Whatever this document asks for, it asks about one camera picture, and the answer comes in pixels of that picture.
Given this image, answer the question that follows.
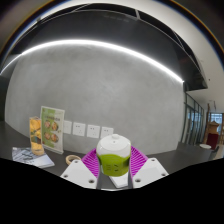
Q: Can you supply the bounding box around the large acrylic menu sign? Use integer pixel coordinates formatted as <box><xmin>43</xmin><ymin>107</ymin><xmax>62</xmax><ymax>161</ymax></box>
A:
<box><xmin>39</xmin><ymin>105</ymin><xmax>66</xmax><ymax>155</ymax></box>

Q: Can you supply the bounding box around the black-framed glass partition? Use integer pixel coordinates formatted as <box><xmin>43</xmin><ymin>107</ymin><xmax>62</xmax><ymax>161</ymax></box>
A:
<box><xmin>182</xmin><ymin>93</ymin><xmax>206</xmax><ymax>146</ymax></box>

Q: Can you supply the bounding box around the beige tape roll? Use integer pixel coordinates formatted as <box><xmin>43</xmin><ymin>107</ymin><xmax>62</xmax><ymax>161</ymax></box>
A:
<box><xmin>65</xmin><ymin>154</ymin><xmax>83</xmax><ymax>165</ymax></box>

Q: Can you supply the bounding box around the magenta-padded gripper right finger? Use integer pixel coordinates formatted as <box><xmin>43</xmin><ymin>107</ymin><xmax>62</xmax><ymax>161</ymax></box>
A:
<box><xmin>128</xmin><ymin>145</ymin><xmax>170</xmax><ymax>189</ymax></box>

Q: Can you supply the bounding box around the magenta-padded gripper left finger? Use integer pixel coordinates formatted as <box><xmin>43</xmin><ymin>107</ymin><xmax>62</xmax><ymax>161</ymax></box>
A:
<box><xmin>60</xmin><ymin>148</ymin><xmax>102</xmax><ymax>190</ymax></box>

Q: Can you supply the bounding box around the white ceiling light strip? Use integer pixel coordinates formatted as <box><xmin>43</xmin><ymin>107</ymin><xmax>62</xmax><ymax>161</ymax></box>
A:
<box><xmin>0</xmin><ymin>39</ymin><xmax>185</xmax><ymax>84</ymax></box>

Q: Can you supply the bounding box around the grey magazine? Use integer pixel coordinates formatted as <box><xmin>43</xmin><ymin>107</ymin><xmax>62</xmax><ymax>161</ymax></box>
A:
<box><xmin>11</xmin><ymin>146</ymin><xmax>56</xmax><ymax>169</ymax></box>

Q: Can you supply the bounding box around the white wall socket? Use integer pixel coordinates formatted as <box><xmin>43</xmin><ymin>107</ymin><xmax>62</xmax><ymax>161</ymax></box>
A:
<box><xmin>63</xmin><ymin>120</ymin><xmax>73</xmax><ymax>135</ymax></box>
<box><xmin>72</xmin><ymin>121</ymin><xmax>87</xmax><ymax>137</ymax></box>
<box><xmin>100</xmin><ymin>126</ymin><xmax>115</xmax><ymax>139</ymax></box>
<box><xmin>86</xmin><ymin>124</ymin><xmax>101</xmax><ymax>139</ymax></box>

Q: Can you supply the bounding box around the green and white charger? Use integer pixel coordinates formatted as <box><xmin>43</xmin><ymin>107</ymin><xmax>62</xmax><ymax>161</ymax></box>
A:
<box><xmin>96</xmin><ymin>133</ymin><xmax>132</xmax><ymax>177</ymax></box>

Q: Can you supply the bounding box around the small sign with wooden base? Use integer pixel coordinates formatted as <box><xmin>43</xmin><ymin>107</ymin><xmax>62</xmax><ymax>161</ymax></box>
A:
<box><xmin>28</xmin><ymin>116</ymin><xmax>46</xmax><ymax>157</ymax></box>

